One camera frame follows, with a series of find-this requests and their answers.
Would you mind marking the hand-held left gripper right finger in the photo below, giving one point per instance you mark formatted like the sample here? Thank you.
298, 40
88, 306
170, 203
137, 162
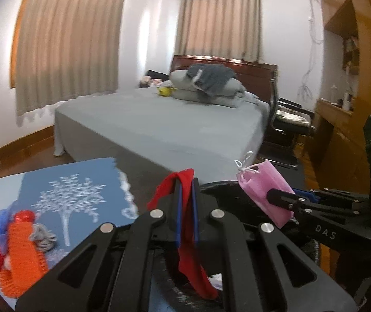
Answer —
195, 216

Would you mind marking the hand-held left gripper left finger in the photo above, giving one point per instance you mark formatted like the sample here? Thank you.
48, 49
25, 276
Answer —
179, 216

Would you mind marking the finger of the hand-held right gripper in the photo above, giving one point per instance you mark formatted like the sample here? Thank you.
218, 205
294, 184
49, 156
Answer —
286, 200
338, 198

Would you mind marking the pink face mask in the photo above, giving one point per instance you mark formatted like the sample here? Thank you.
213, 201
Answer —
260, 188

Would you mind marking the black trash bin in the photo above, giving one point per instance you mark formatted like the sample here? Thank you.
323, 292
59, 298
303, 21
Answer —
237, 198

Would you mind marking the grey cloth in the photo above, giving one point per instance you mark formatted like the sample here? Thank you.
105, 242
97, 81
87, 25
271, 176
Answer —
43, 239

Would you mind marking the wooden wardrobe with desk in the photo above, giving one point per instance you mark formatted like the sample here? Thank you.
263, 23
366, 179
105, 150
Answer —
351, 143

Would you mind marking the white paper scrap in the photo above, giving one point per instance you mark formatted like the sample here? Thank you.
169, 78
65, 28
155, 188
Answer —
216, 281

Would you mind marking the black office chair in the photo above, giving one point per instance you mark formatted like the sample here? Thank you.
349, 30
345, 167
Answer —
289, 120

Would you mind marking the white bottle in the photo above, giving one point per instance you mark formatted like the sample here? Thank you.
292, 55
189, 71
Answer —
347, 101

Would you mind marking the bed with grey sheet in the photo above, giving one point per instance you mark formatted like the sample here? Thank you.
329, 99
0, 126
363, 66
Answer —
159, 126

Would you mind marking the blue tree print tablecloth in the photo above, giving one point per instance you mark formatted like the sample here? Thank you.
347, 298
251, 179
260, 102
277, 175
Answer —
74, 198

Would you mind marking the folded grey quilt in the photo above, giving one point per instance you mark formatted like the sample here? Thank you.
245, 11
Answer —
227, 94

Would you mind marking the wooden headboard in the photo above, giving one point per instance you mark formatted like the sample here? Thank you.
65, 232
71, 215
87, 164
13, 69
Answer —
257, 78

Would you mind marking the yellow plush toy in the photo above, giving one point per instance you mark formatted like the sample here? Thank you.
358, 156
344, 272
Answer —
165, 91

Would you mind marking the pink doll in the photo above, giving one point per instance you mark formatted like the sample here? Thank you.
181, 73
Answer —
148, 82

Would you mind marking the dark grey clothes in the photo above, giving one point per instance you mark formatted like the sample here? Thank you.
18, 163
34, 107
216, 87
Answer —
214, 78

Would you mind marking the black bag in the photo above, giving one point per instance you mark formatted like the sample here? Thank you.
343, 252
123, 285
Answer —
156, 73

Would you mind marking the orange spiky toy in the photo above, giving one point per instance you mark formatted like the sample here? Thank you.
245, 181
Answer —
21, 253

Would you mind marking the narrow beige curtain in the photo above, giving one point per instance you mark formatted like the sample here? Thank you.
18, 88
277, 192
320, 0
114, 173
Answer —
219, 22

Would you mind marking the wide beige curtain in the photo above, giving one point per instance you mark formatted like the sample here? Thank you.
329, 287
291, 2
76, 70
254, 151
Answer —
68, 39

